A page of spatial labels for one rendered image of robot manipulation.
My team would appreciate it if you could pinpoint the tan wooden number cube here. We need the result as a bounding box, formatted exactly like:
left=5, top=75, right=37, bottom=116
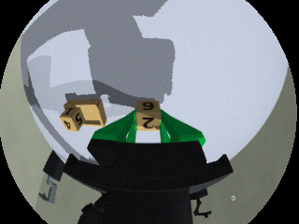
left=60, top=107, right=85, bottom=132
left=135, top=101, right=162, bottom=131

